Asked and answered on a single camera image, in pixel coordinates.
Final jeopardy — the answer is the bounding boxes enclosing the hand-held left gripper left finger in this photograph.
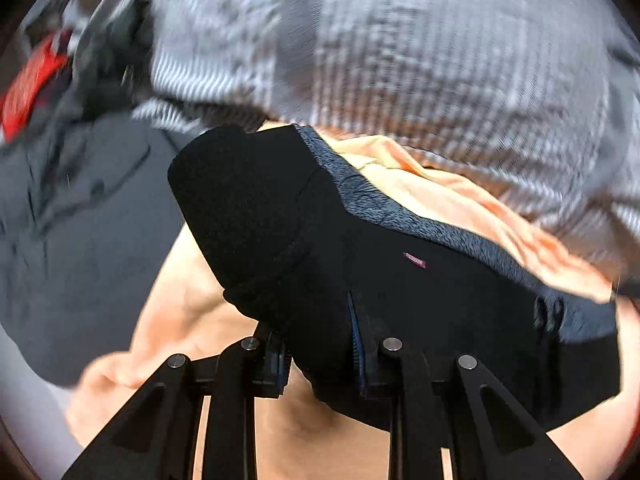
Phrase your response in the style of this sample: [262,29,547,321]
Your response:
[62,322,292,480]

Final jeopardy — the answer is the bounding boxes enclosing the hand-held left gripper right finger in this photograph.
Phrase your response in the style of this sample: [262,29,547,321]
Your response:
[346,290,584,480]

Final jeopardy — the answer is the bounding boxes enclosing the black pants with blue trim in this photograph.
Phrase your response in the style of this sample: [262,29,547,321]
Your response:
[167,123,624,434]

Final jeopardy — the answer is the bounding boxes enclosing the peach blanket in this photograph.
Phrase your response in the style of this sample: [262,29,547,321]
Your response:
[65,120,640,480]

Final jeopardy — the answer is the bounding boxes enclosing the grey jacket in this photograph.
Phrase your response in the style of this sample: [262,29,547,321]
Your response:
[0,7,202,387]

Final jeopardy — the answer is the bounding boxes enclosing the grey striped duvet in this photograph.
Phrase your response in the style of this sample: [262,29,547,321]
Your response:
[65,0,640,283]

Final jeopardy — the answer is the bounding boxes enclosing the red cloth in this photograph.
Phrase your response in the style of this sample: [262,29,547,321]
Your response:
[0,31,72,144]

